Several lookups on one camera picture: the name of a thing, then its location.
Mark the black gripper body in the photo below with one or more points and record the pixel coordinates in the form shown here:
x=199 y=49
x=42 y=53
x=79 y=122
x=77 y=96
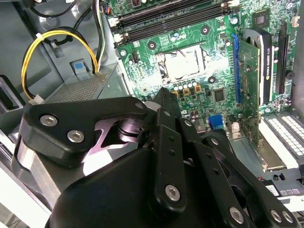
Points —
x=107 y=197

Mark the metal socket cover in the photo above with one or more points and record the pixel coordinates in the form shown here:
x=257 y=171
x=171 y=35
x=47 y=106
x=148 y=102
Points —
x=161 y=65

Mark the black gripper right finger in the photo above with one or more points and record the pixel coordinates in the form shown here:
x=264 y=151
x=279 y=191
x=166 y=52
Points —
x=237 y=190

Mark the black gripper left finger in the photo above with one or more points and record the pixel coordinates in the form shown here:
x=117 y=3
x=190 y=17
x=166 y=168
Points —
x=59 y=137

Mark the metal locking lever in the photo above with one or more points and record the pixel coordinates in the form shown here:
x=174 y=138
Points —
x=167 y=50

